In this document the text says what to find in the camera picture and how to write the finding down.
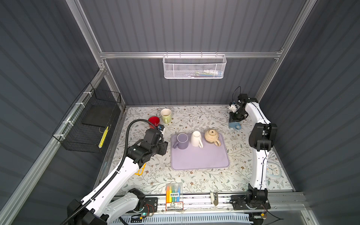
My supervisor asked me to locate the blue dotted mug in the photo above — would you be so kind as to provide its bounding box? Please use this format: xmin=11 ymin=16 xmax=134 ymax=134
xmin=228 ymin=121 xmax=242 ymax=130

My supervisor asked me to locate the red mug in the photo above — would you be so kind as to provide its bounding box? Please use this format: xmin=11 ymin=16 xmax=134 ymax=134
xmin=148 ymin=116 xmax=160 ymax=129

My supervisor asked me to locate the light green mug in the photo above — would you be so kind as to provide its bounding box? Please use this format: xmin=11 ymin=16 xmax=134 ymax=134
xmin=160 ymin=108 xmax=172 ymax=124

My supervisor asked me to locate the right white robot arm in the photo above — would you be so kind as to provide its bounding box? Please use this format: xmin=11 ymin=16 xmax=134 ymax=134
xmin=229 ymin=93 xmax=278 ymax=210

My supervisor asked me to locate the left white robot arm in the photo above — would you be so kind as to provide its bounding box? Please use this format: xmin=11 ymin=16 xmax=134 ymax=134
xmin=62 ymin=128 xmax=168 ymax=225

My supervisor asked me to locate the purple mug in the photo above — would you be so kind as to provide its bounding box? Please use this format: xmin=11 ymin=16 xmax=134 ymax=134
xmin=172 ymin=133 xmax=189 ymax=150

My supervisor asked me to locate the white mug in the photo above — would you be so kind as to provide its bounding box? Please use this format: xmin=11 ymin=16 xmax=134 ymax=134
xmin=190 ymin=131 xmax=203 ymax=148

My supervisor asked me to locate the yellow calculator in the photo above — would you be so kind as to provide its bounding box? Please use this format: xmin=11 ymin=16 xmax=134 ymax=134
xmin=135 ymin=163 xmax=146 ymax=176

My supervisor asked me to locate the lavender plastic tray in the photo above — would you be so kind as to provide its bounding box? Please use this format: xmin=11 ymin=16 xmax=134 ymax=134
xmin=171 ymin=134 xmax=230 ymax=170

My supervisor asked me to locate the pack of coloured markers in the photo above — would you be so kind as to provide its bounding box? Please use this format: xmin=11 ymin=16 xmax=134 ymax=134
xmin=165 ymin=183 xmax=184 ymax=212

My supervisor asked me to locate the white round clock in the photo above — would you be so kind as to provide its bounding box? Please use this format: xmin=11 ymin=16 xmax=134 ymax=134
xmin=266 ymin=162 xmax=282 ymax=180

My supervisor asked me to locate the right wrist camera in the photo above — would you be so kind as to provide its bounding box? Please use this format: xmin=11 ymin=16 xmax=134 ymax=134
xmin=228 ymin=103 xmax=238 ymax=113

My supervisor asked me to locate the black corrugated cable hose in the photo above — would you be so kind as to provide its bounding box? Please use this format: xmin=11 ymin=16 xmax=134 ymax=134
xmin=60 ymin=118 xmax=158 ymax=225

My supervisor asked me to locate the black wire basket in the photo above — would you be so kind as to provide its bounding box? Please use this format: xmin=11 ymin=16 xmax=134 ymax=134
xmin=53 ymin=84 xmax=122 ymax=153

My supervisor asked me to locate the white wire mesh basket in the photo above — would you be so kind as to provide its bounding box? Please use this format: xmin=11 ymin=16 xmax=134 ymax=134
xmin=162 ymin=53 xmax=227 ymax=79

